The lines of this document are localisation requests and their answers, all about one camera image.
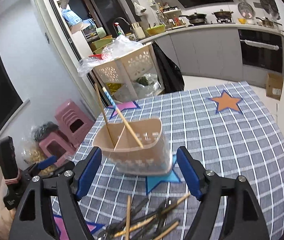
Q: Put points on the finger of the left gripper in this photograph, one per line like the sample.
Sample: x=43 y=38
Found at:
x=47 y=162

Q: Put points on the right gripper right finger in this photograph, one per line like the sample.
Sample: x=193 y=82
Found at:
x=193 y=173

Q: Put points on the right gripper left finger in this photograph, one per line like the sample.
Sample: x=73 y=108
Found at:
x=85 y=171

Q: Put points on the black spoon with long handle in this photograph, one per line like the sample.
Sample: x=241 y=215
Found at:
x=154 y=227

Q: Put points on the bag of nuts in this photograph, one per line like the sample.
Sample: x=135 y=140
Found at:
x=33 y=154

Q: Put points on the low pink plastic stool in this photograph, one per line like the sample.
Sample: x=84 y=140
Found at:
x=57 y=144

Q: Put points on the tall pink plastic stool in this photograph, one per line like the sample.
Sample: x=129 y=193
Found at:
x=73 y=122

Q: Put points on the beige utensil holder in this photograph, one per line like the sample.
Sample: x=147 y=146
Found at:
x=117 y=144

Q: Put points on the blue patterned chopstick in holder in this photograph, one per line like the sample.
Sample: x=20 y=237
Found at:
x=115 y=107

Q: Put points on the plain wooden chopstick in holder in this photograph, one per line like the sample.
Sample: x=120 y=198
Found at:
x=103 y=112

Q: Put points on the black garbage bag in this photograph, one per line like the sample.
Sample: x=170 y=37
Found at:
x=169 y=71

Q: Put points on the beige plastic storage rack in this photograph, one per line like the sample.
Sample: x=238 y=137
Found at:
x=134 y=76

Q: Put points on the cardboard box on floor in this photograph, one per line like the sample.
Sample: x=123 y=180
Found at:
x=274 y=85

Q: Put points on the green colander basket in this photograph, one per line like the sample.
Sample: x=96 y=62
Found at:
x=158 y=29

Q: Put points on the black wok on stove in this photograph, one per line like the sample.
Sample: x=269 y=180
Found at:
x=196 y=19

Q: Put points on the black pot on stove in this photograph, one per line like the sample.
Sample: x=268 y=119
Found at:
x=223 y=16

